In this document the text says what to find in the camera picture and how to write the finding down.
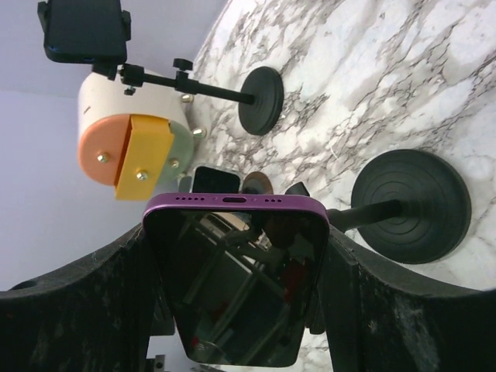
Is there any black phone back left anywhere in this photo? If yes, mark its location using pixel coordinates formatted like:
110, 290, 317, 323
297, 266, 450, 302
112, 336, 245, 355
37, 0, 131, 65

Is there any grey green bottom drawer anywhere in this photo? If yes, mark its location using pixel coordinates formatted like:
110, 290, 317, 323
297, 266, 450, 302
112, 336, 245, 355
157, 121, 195, 185

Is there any orange upper drawer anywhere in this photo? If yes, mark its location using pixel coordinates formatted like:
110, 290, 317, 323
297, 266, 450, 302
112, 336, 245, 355
77, 114, 130, 186

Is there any black phone on brown stand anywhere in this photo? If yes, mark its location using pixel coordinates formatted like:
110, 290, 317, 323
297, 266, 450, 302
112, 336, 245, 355
191, 166, 241, 194

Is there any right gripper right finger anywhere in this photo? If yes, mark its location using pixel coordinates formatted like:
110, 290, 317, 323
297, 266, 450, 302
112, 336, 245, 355
319, 228, 495, 371

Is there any brown base phone stand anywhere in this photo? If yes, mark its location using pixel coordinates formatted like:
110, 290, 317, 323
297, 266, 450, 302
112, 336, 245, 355
240, 171, 310, 197

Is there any beige drawer cabinet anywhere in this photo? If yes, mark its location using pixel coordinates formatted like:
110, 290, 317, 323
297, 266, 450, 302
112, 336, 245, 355
77, 73, 190, 131

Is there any yellow lower drawer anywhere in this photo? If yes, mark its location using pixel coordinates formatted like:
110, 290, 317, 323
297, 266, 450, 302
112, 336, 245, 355
115, 115, 174, 201

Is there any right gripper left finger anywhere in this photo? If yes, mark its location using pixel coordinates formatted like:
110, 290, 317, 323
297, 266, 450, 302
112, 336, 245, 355
1, 226, 159, 371

